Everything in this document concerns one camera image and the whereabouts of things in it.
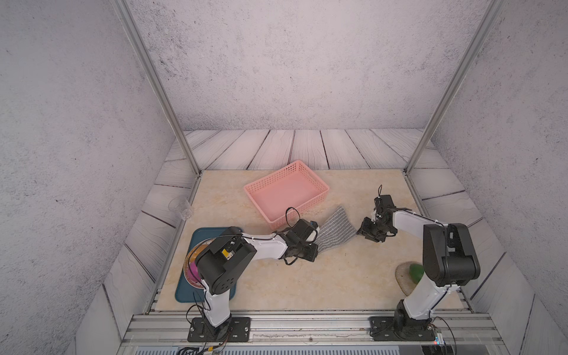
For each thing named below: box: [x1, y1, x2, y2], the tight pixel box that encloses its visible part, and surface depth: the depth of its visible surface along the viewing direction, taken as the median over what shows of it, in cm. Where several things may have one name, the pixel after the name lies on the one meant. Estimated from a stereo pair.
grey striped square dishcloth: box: [313, 205, 358, 255], surface depth 93 cm
